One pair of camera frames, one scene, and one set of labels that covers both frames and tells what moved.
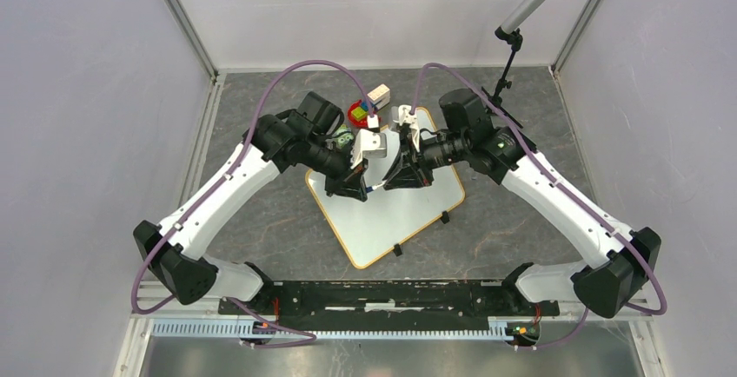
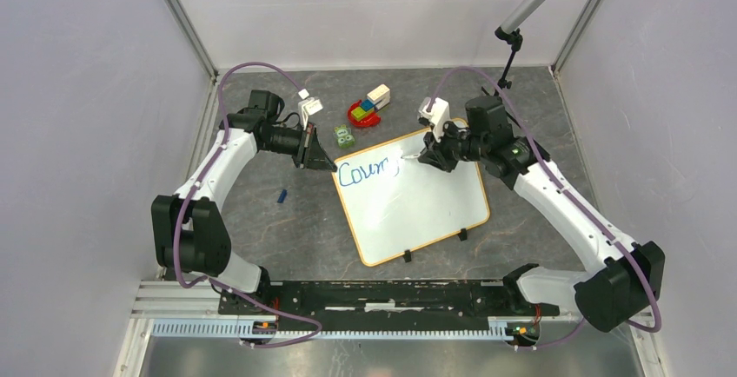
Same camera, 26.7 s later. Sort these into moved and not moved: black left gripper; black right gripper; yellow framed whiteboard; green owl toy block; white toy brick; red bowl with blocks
Moved: black left gripper; yellow framed whiteboard
Not moved: white toy brick; black right gripper; green owl toy block; red bowl with blocks
